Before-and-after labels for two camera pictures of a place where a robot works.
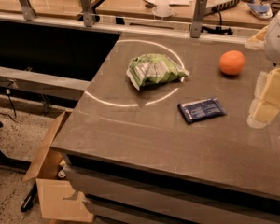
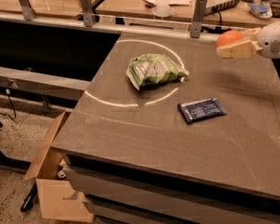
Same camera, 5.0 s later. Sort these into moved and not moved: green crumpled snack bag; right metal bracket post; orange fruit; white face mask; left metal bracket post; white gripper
Moved: white gripper; orange fruit
Not moved: white face mask; right metal bracket post; green crumpled snack bag; left metal bracket post
